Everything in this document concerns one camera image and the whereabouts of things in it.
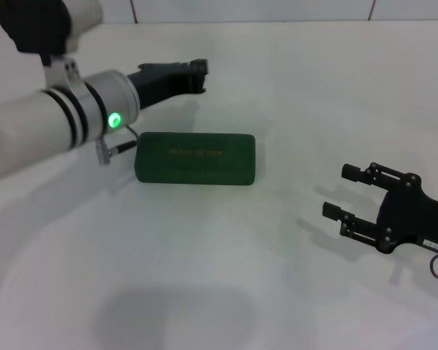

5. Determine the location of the green glasses case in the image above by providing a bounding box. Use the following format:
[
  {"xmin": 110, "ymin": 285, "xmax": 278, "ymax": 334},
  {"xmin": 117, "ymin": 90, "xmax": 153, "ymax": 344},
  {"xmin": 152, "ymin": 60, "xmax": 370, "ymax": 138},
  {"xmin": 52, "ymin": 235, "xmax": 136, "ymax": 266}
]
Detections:
[{"xmin": 134, "ymin": 131, "xmax": 257, "ymax": 187}]

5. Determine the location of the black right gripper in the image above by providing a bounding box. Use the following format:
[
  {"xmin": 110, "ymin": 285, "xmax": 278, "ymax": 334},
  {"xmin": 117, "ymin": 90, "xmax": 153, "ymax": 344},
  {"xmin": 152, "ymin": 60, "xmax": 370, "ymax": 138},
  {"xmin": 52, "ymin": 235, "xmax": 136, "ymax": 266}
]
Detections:
[{"xmin": 321, "ymin": 161, "xmax": 438, "ymax": 255}]

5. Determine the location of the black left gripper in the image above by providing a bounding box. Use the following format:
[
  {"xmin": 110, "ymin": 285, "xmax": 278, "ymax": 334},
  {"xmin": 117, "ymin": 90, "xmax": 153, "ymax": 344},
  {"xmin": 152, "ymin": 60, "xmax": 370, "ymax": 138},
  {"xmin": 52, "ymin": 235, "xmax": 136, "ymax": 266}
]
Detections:
[{"xmin": 126, "ymin": 58, "xmax": 209, "ymax": 110}]

